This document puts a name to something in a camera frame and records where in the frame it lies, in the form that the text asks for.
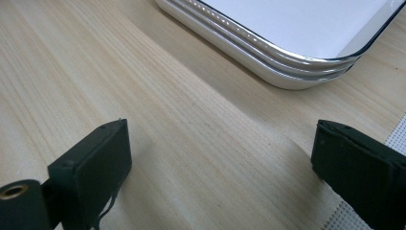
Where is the white tray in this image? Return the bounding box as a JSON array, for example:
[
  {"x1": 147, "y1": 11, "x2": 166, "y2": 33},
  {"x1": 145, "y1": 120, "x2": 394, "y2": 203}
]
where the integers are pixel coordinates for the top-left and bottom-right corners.
[
  {"x1": 154, "y1": 0, "x2": 363, "y2": 91},
  {"x1": 191, "y1": 0, "x2": 406, "y2": 63}
]

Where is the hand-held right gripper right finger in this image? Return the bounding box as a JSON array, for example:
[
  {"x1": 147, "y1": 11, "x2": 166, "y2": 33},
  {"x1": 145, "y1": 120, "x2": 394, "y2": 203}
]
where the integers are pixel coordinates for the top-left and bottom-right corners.
[{"x1": 310, "y1": 119, "x2": 406, "y2": 230}]

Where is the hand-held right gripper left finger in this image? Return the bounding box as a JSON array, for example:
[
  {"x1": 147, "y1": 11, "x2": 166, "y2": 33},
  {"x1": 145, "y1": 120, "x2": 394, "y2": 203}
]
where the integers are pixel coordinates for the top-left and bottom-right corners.
[{"x1": 47, "y1": 118, "x2": 133, "y2": 230}]

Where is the grey striped mat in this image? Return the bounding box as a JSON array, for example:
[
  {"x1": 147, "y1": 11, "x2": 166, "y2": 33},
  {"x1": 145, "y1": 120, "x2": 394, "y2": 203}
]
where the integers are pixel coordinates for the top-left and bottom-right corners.
[{"x1": 320, "y1": 113, "x2": 406, "y2": 230}]

